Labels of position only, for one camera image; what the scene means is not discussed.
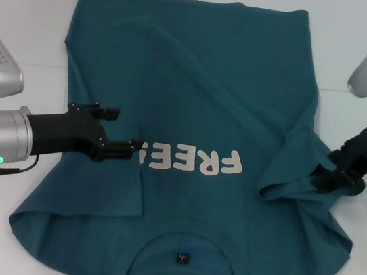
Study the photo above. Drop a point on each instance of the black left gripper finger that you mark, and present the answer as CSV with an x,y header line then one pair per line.
x,y
122,147
106,113

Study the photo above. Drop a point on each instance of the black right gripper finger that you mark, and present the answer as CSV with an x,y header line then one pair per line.
x,y
329,182

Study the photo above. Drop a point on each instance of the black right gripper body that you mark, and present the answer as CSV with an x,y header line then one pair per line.
x,y
362,152

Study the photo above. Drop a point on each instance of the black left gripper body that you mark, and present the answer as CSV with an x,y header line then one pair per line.
x,y
64,131

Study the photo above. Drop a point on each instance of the teal t-shirt with white print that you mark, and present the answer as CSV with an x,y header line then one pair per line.
x,y
212,80

